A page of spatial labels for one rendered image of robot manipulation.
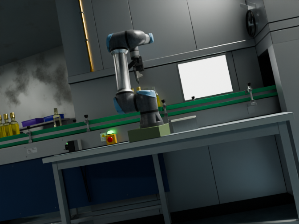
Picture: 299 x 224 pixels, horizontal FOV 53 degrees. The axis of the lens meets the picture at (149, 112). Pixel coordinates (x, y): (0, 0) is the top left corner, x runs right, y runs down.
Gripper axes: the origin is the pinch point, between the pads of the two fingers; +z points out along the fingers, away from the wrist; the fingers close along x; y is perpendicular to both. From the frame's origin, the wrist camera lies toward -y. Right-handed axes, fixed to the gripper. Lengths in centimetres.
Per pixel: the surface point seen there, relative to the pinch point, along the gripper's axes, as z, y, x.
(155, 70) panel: -8.5, 16.2, 12.4
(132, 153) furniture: 52, -6, -54
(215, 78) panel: 8, 64, 13
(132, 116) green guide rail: 27.7, -7.3, -13.5
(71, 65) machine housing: -28, -55, 15
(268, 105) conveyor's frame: 39, 95, -5
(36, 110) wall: -45, -249, 353
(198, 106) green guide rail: 29, 44, -3
